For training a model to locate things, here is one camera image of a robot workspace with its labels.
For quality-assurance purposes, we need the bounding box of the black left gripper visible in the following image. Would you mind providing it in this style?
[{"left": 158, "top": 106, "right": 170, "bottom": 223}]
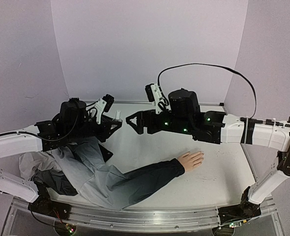
[{"left": 67, "top": 115, "right": 122, "bottom": 143}]

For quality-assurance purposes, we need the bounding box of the clear nail polish bottle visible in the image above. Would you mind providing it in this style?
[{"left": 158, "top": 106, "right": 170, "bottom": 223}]
[{"left": 114, "top": 110, "right": 121, "bottom": 121}]

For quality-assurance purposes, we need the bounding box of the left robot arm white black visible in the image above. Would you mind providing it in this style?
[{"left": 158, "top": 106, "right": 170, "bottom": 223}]
[{"left": 0, "top": 94, "right": 122, "bottom": 215}]

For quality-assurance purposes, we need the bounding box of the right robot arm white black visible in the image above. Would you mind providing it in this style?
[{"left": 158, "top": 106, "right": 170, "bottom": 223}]
[{"left": 126, "top": 85, "right": 290, "bottom": 205}]

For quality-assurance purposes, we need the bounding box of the grey black jacket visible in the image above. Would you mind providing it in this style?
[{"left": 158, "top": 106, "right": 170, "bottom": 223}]
[{"left": 19, "top": 137, "right": 185, "bottom": 209}]

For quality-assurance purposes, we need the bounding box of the mannequin hand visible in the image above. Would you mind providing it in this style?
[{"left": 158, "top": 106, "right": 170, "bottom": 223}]
[{"left": 177, "top": 151, "right": 204, "bottom": 172}]

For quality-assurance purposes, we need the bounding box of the aluminium back table rail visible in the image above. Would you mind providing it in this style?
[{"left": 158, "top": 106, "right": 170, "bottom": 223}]
[{"left": 114, "top": 100, "right": 225, "bottom": 107}]

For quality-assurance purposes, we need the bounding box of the aluminium table rail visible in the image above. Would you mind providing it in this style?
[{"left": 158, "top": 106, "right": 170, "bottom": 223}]
[
  {"left": 236, "top": 144, "right": 258, "bottom": 190},
  {"left": 114, "top": 100, "right": 225, "bottom": 107}
]

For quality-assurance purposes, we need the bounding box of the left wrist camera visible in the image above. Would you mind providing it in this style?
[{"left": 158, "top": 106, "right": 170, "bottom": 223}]
[{"left": 94, "top": 94, "right": 115, "bottom": 124}]

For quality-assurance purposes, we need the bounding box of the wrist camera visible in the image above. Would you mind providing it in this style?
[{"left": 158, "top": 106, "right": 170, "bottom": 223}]
[
  {"left": 94, "top": 94, "right": 115, "bottom": 124},
  {"left": 145, "top": 84, "right": 171, "bottom": 114}
]

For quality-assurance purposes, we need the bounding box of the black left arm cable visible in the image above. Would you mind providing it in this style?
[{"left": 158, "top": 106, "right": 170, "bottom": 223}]
[{"left": 86, "top": 105, "right": 99, "bottom": 120}]

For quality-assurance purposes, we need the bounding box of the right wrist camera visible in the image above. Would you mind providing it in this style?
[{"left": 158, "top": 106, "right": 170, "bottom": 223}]
[{"left": 145, "top": 84, "right": 171, "bottom": 114}]

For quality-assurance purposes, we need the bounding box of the black right camera cable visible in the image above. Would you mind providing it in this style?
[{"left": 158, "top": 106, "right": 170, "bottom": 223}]
[{"left": 157, "top": 63, "right": 257, "bottom": 118}]

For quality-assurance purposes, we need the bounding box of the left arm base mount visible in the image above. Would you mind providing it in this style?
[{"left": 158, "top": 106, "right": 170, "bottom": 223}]
[{"left": 27, "top": 186, "right": 73, "bottom": 234}]

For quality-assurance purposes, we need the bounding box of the aluminium right table rail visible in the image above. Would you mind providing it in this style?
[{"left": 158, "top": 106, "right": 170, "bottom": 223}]
[{"left": 236, "top": 144, "right": 258, "bottom": 190}]

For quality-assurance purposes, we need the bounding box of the aluminium front rail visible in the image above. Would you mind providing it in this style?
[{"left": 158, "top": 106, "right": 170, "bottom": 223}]
[{"left": 53, "top": 196, "right": 220, "bottom": 233}]

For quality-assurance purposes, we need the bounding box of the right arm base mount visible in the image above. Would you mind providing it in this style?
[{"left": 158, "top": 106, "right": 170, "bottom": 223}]
[{"left": 218, "top": 186, "right": 261, "bottom": 226}]

